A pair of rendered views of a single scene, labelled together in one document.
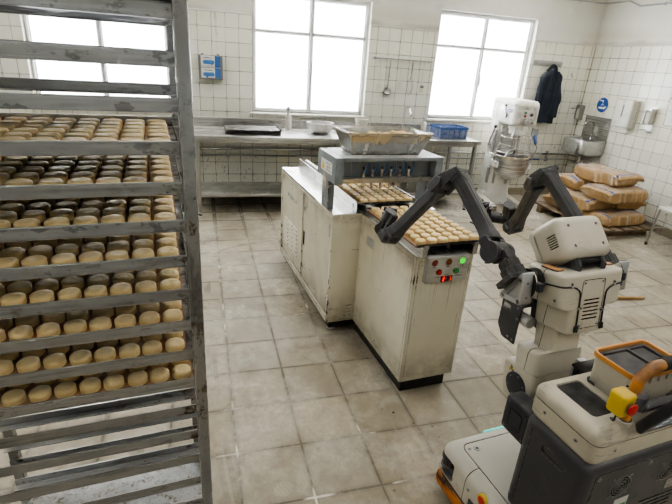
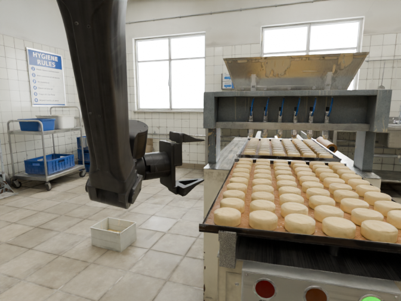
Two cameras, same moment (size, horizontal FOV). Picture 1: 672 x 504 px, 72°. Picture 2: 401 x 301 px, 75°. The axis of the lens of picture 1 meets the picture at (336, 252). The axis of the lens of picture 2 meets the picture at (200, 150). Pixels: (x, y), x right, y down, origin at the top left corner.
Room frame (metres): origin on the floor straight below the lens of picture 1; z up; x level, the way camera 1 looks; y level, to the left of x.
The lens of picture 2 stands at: (1.72, -0.63, 1.11)
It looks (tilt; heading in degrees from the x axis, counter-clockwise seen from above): 9 degrees down; 35
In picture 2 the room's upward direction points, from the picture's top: straight up
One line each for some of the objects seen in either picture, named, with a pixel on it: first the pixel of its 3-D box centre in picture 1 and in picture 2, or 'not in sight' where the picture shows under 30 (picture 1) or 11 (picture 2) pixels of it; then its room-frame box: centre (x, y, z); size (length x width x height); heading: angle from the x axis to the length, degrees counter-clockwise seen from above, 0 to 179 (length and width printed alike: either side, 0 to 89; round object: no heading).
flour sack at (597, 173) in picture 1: (606, 175); not in sight; (5.67, -3.20, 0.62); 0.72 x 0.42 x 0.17; 23
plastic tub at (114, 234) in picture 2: not in sight; (114, 233); (2.96, 1.13, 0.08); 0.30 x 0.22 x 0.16; 105
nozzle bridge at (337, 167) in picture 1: (378, 178); (285, 129); (2.96, -0.24, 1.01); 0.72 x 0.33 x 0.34; 112
